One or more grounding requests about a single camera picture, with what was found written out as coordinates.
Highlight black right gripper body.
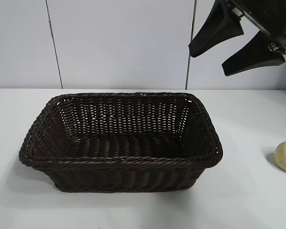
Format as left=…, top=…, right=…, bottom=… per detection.
left=225, top=0, right=286, bottom=60

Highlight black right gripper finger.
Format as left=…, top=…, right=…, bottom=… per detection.
left=221, top=31, right=286, bottom=77
left=188, top=0, right=245, bottom=58

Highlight dark brown woven basket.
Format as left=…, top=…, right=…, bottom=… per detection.
left=18, top=92, right=224, bottom=193

